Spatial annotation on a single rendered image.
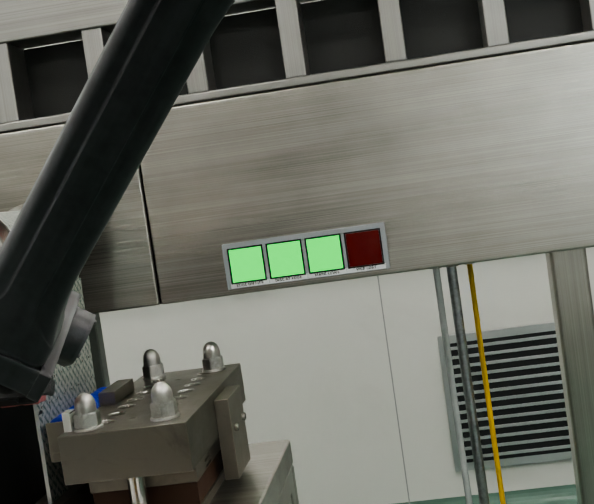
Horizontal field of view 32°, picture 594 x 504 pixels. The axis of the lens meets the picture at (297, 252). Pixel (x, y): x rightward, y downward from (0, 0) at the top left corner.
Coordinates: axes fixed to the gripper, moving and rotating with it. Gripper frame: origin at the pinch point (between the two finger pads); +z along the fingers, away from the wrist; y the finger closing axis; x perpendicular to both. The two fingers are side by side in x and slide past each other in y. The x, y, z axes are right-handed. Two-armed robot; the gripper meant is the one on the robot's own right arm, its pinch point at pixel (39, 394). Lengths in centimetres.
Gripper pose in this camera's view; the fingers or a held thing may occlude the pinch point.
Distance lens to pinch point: 135.1
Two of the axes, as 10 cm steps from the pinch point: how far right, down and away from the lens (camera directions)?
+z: 1.5, 4.2, 8.9
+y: 9.9, -1.2, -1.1
